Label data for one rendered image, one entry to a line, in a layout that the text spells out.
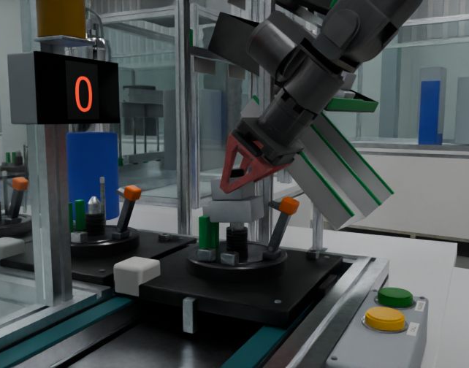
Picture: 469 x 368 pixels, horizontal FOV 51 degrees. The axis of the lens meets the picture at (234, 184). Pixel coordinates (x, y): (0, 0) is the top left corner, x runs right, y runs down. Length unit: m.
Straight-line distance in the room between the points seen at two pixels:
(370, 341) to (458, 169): 4.03
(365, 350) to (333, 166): 0.53
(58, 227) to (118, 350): 0.16
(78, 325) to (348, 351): 0.29
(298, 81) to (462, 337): 0.45
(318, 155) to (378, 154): 3.70
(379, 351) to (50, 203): 0.38
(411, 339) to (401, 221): 4.16
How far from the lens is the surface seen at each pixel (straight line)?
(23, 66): 0.54
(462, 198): 4.54
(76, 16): 0.57
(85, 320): 0.61
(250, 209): 0.65
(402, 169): 4.62
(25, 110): 0.54
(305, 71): 0.61
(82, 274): 0.70
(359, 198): 0.96
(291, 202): 0.64
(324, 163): 0.98
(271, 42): 0.63
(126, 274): 0.65
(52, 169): 0.59
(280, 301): 0.57
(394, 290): 0.63
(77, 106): 0.56
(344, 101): 0.87
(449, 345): 0.79
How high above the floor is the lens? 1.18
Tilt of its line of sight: 8 degrees down
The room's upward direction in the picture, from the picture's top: straight up
